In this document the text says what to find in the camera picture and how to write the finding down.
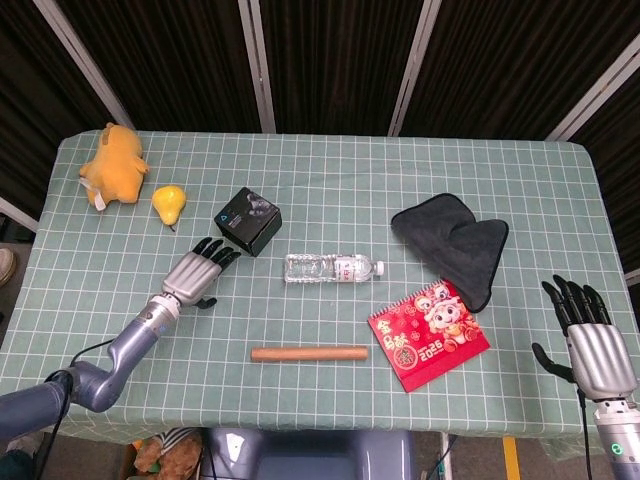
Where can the yellow pear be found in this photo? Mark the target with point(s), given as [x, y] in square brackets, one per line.
[170, 202]

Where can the wooden rolling pin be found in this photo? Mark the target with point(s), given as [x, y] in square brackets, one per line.
[310, 354]

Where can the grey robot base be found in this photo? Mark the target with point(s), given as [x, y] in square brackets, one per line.
[310, 455]

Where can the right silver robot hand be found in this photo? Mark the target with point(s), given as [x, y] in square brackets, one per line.
[597, 360]

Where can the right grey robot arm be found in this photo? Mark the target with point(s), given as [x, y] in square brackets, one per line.
[617, 440]

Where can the orange plush toy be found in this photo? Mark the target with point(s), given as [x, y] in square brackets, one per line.
[117, 170]

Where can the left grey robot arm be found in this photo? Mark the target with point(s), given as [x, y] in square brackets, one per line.
[125, 345]

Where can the dark pleated curtain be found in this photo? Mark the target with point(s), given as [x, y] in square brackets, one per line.
[340, 60]

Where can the brown plush toy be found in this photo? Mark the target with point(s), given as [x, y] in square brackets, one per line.
[175, 460]

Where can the green checkered tablecloth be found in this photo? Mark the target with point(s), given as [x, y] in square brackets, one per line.
[320, 175]

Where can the white table leg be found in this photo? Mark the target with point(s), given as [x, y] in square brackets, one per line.
[446, 460]

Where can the white shoe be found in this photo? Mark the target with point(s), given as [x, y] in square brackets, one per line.
[6, 265]

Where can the clear plastic water bottle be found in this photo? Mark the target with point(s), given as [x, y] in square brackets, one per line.
[320, 268]

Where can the red 2026 desk calendar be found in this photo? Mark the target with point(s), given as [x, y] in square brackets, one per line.
[430, 340]

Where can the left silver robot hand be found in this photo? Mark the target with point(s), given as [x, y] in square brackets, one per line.
[192, 275]

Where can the yellow floor tape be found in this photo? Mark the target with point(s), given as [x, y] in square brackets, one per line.
[511, 460]

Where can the dark grey towel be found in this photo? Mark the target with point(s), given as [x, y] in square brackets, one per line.
[450, 235]

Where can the white frame post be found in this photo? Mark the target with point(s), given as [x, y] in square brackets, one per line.
[600, 85]
[80, 55]
[17, 212]
[257, 65]
[415, 65]

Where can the black cardboard box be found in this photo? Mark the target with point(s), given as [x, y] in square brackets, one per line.
[250, 225]

